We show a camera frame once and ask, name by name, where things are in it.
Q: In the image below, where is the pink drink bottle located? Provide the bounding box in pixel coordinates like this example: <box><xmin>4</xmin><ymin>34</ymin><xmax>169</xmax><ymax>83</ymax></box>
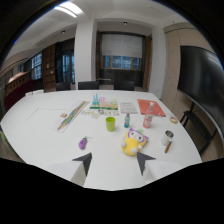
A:
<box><xmin>142</xmin><ymin>101</ymin><xmax>156</xmax><ymax>129</ymax></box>

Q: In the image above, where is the small blue bottle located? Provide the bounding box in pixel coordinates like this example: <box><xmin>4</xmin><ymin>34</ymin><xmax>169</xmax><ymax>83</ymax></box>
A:
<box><xmin>123</xmin><ymin>112</ymin><xmax>131</xmax><ymax>129</ymax></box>

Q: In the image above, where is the purple eggplant toy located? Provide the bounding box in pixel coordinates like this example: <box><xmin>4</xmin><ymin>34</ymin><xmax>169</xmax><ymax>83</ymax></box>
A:
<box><xmin>78</xmin><ymin>135</ymin><xmax>89</xmax><ymax>151</ymax></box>

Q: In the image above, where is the white metal mug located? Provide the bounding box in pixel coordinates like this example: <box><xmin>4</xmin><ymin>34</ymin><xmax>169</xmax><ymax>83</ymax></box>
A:
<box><xmin>160</xmin><ymin>130</ymin><xmax>175</xmax><ymax>147</ymax></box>

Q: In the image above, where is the yellow plush toy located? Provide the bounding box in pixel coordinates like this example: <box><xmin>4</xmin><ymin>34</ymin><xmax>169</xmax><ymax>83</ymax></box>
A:
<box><xmin>120</xmin><ymin>127</ymin><xmax>150</xmax><ymax>157</ymax></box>

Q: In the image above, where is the long striped paper strip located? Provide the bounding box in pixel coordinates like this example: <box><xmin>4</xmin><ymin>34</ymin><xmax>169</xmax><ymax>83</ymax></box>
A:
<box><xmin>53</xmin><ymin>100</ymin><xmax>91</xmax><ymax>134</ymax></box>

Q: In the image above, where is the green plastic cup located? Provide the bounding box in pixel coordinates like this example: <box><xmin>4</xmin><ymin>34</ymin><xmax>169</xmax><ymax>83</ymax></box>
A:
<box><xmin>105</xmin><ymin>116</ymin><xmax>116</xmax><ymax>133</ymax></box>

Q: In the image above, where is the black display stand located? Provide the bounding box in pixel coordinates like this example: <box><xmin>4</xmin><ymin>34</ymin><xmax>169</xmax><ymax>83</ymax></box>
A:
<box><xmin>179</xmin><ymin>101</ymin><xmax>214</xmax><ymax>156</ymax></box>

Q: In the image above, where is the orange paper sheet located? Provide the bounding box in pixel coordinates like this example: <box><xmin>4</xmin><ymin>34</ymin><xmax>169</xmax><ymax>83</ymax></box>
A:
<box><xmin>137</xmin><ymin>98</ymin><xmax>167</xmax><ymax>118</ymax></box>

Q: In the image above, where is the white printed paper sheet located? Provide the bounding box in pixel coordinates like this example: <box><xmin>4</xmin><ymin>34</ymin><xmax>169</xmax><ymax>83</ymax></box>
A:
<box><xmin>119</xmin><ymin>101</ymin><xmax>139</xmax><ymax>115</ymax></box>

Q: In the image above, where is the black office chair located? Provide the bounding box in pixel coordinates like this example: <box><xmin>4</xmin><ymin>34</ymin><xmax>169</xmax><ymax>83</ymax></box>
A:
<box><xmin>113</xmin><ymin>79</ymin><xmax>136</xmax><ymax>92</ymax></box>
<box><xmin>55</xmin><ymin>81</ymin><xmax>72</xmax><ymax>92</ymax></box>
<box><xmin>77</xmin><ymin>80</ymin><xmax>101</xmax><ymax>91</ymax></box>

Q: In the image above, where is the large black display screen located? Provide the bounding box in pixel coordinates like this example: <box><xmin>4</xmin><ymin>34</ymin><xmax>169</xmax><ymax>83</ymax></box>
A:
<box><xmin>176</xmin><ymin>45</ymin><xmax>224</xmax><ymax>141</ymax></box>

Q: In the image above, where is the wooden bookshelf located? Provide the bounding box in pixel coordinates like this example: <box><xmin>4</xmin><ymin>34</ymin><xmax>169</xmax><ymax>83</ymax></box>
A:
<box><xmin>41</xmin><ymin>43</ymin><xmax>57</xmax><ymax>93</ymax></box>

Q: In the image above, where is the white window blind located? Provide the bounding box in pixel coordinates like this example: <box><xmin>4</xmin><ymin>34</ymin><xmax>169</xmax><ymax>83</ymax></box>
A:
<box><xmin>100</xmin><ymin>33</ymin><xmax>144</xmax><ymax>59</ymax></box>

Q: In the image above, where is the ceiling fluorescent light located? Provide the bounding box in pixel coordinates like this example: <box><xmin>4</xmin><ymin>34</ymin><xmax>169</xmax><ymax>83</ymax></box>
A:
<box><xmin>53</xmin><ymin>0</ymin><xmax>85</xmax><ymax>19</ymax></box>

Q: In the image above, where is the wooden handled brush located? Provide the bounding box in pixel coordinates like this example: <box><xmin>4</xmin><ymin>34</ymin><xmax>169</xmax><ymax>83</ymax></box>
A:
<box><xmin>164</xmin><ymin>139</ymin><xmax>174</xmax><ymax>154</ymax></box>

